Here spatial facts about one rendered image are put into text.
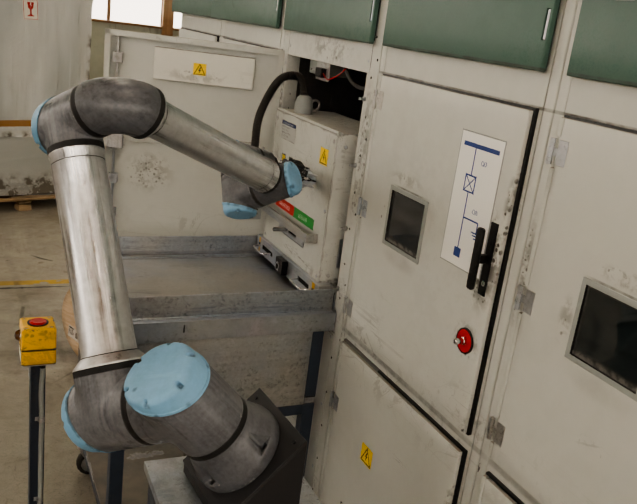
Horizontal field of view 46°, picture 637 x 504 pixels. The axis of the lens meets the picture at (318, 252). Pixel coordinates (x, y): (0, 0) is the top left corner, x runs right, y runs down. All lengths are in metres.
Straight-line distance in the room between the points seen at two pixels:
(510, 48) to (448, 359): 0.70
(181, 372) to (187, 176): 1.54
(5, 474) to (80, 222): 1.62
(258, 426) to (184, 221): 1.49
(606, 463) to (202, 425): 0.72
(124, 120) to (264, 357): 0.99
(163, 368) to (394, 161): 0.88
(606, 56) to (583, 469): 0.74
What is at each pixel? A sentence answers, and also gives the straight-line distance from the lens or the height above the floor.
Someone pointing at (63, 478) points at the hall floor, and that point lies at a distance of 2.98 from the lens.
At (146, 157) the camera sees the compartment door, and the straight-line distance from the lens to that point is 2.82.
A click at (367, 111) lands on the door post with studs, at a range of 2.14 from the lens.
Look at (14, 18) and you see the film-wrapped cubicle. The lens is 6.13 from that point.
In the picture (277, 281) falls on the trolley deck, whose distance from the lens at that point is 2.51.
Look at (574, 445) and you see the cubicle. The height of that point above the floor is 1.00.
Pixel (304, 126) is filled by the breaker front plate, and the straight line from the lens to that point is 2.41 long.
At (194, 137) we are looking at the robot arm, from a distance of 1.68.
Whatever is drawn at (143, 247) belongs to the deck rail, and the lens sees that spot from 2.65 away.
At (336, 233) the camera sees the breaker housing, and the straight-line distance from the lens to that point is 2.27.
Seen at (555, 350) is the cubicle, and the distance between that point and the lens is 1.50.
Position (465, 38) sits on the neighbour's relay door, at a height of 1.69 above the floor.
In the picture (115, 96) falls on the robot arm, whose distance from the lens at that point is 1.56.
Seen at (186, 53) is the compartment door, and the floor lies 1.53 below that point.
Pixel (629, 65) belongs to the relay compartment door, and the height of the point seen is 1.68.
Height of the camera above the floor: 1.69
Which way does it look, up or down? 17 degrees down
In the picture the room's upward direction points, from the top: 7 degrees clockwise
